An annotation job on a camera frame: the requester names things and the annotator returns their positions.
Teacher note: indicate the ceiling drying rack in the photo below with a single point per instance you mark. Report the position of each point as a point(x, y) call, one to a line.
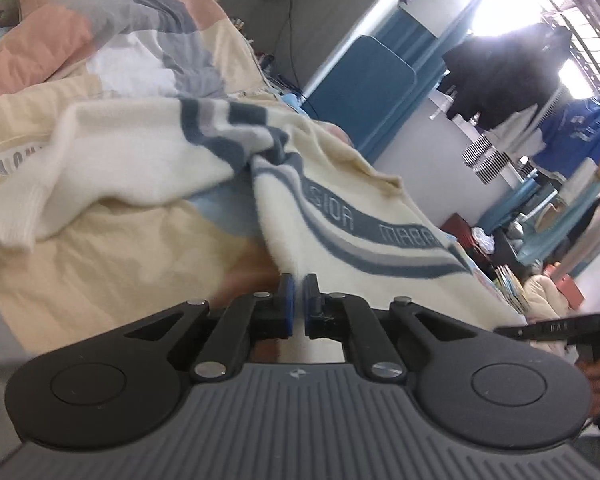
point(580, 5)

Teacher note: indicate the blue curtain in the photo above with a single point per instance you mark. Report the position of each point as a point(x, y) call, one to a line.
point(430, 60)

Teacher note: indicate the blue padded board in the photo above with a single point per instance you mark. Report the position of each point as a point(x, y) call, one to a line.
point(365, 95)

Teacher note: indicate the white plastic bag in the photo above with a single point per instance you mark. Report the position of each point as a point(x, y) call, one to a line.
point(482, 241)

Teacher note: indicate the pastel patchwork quilt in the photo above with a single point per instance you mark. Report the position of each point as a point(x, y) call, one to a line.
point(105, 270)

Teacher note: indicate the black hanging jacket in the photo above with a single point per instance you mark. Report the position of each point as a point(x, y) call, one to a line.
point(505, 75)

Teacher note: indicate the red-brown box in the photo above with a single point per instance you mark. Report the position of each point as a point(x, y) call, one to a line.
point(457, 230)

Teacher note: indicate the blue hanging jersey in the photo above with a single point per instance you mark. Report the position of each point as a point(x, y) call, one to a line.
point(575, 135)

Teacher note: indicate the white hanging garment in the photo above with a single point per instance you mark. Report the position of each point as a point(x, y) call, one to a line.
point(510, 127)

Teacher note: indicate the striped hanging garment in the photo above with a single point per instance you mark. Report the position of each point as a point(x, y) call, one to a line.
point(482, 157)

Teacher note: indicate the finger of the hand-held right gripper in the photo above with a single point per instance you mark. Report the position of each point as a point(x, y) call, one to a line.
point(555, 331)

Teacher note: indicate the stack of books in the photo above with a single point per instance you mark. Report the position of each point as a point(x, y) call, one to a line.
point(510, 287)

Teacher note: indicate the group of small bottles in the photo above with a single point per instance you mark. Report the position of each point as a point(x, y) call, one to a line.
point(237, 24)

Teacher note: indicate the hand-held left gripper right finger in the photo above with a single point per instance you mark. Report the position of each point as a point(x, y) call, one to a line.
point(311, 310)

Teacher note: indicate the cluttered nightstand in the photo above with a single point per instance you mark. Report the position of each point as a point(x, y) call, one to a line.
point(275, 75)

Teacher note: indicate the person's right hand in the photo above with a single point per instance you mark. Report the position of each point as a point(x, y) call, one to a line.
point(594, 370)

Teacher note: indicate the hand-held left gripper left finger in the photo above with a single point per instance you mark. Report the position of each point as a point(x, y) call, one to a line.
point(287, 310)

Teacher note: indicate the grey wall cabinet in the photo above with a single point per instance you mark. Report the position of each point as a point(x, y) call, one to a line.
point(360, 10)

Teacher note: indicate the cream sweater with blue stripes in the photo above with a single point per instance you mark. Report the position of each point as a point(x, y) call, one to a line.
point(330, 200)

